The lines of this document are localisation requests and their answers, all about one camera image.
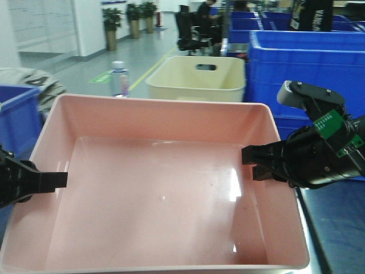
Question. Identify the large blue plastic crate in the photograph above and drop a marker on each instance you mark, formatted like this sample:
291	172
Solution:
332	60

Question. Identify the clear water bottle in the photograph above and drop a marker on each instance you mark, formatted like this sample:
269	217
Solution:
119	79

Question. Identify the seated person in black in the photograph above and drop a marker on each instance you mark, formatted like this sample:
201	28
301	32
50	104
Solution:
205	22

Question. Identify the blue crates in background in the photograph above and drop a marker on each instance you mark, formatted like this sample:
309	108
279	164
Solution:
243	22

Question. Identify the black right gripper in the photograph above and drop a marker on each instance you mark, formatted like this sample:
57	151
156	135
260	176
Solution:
310	162

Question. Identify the green circuit board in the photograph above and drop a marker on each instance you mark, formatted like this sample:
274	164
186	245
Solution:
339	134

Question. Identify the potted plant middle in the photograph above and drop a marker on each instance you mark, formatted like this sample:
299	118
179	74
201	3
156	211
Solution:
133	13

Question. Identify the cream plastic basket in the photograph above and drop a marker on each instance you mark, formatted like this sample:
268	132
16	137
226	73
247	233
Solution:
216	79

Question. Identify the potted plant near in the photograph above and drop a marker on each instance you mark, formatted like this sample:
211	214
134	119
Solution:
112	21

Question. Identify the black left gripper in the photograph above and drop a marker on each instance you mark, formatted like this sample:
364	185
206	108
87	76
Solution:
31	180

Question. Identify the lower blue plastic crate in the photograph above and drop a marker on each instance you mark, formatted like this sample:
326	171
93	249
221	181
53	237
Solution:
286	124

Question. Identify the red fire extinguisher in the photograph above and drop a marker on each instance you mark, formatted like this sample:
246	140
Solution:
159	19

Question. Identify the potted plant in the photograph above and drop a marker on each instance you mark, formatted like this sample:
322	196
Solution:
148	9
112	21
133	13

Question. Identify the potted plant far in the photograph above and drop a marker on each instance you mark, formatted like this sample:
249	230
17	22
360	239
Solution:
148	9

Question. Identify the standing person black shirt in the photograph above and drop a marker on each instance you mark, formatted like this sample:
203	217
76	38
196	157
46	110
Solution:
311	15

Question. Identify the blue crate at left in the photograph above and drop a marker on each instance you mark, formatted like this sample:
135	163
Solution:
20	119

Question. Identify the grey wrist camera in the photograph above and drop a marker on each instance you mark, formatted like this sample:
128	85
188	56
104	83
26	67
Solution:
315	101

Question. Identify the pink plastic bin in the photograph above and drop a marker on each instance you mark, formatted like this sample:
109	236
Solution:
155	186

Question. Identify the black office chair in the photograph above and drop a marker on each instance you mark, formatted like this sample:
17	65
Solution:
189	37

